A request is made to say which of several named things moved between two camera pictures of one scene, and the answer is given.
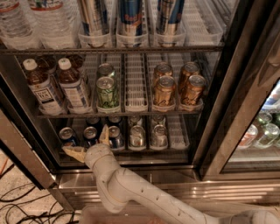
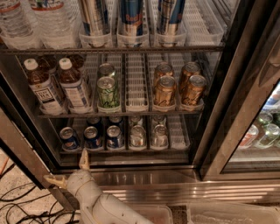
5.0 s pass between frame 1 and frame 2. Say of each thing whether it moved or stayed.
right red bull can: stayed
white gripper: moved
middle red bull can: stayed
